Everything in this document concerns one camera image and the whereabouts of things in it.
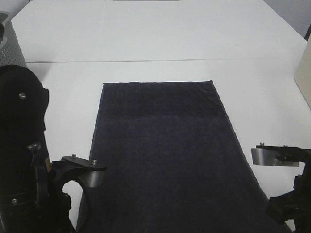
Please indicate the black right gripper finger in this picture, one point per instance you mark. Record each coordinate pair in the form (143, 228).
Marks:
(279, 155)

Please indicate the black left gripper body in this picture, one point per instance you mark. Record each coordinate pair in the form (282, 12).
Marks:
(51, 204)

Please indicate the dark grey towel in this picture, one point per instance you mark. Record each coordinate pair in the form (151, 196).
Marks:
(174, 164)

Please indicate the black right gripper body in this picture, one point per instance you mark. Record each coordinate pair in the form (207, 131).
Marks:
(294, 205)

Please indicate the beige box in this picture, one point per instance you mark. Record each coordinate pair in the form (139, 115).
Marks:
(303, 74)

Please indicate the grey perforated plastic basket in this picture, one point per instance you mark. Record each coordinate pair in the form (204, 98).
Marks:
(10, 51)

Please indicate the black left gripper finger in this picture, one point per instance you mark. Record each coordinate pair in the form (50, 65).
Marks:
(90, 172)

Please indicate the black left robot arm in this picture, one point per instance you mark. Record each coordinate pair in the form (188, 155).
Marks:
(32, 199)

